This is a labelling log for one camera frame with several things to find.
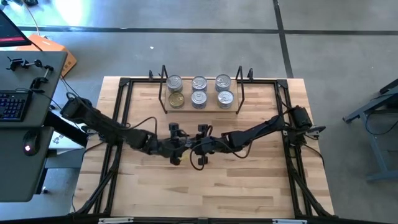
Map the black computer mouse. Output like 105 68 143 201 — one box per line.
22 131 40 157

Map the black desk clamp mount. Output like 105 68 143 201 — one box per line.
6 57 54 72
29 65 54 91

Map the black stand cable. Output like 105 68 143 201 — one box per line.
364 108 398 136

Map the black metal table frame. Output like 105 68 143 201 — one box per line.
73 67 338 220

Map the thin yellow floor cable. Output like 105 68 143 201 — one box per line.
23 0 43 35

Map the green label seafood can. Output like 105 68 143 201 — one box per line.
166 74 183 93
168 91 185 110

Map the yellowfin tuna can teal label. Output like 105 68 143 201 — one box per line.
215 73 232 92
216 90 235 110

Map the dark laptop screen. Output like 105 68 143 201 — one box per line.
0 9 33 48

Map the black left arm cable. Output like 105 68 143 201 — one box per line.
123 116 159 135

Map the grey blue metal stand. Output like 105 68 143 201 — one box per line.
341 79 398 183

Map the silver table edge bracket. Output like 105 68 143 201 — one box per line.
98 217 135 224
271 218 308 224

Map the orange cardboard box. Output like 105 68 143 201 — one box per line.
17 33 78 78

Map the grey computer desk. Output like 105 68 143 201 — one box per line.
0 50 68 203

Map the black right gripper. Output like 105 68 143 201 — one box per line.
190 124 225 166

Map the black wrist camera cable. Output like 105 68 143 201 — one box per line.
188 141 208 171

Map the blue label seafood can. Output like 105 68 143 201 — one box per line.
190 90 208 110
191 75 208 93

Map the white printed panel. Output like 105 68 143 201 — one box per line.
48 129 88 152

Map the wooden shelf black metal frame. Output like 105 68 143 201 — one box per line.
157 64 246 115

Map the black backlit keyboard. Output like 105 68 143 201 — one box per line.
0 90 33 123

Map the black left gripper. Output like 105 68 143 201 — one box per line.
144 123 191 166

